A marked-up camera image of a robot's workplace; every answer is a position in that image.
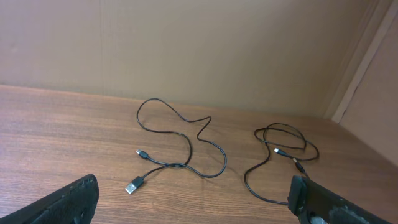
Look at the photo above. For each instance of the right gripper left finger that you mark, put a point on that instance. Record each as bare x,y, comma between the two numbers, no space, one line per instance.
73,203

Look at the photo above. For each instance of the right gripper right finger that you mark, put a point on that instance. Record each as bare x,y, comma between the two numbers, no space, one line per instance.
312,203

